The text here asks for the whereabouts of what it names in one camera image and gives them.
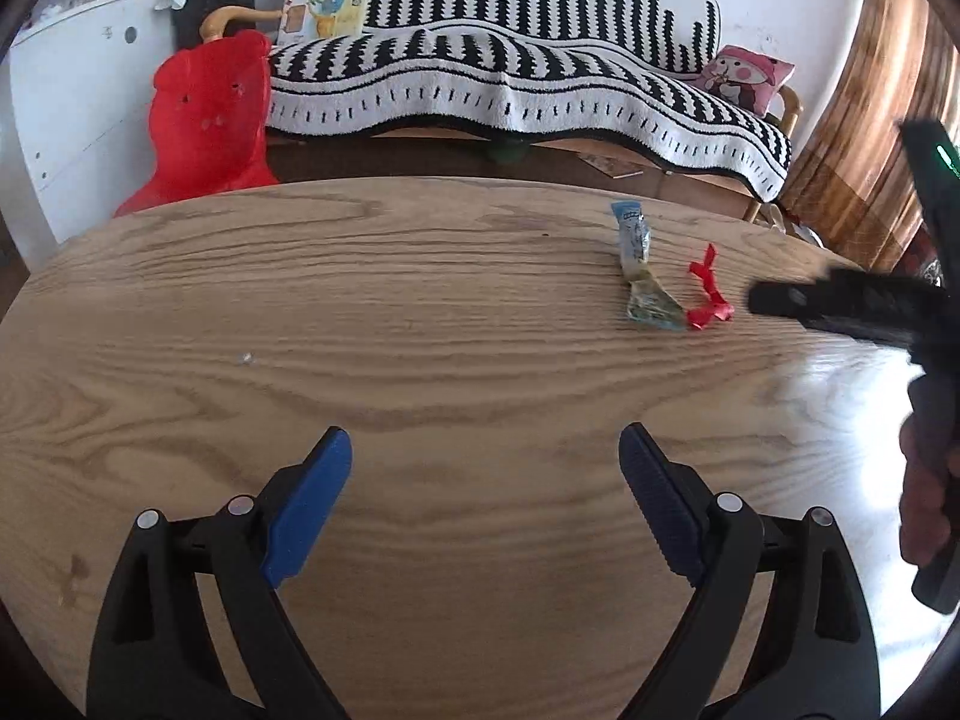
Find red plastic child chair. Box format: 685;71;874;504
112;29;281;219

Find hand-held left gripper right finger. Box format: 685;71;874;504
619;422;880;720

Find wooden sofa frame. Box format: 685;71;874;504
198;5;804;224

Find twisted blue yellow wrapper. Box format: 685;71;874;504
609;199;688;333

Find colourful picture book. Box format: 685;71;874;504
277;0;371;47

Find brown wood-grain door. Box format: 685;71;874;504
778;0;960;276

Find person's right hand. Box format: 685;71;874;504
898;412;950;568

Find pink printed cushion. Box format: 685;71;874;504
689;44;798;118

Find red wrapper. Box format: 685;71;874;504
685;243;733;332

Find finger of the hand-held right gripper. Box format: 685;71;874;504
748;268;925;350

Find black white patterned blanket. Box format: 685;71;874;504
265;0;795;203

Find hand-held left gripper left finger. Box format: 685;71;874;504
86;426;353;720

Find white cabinet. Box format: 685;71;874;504
0;0;190;272

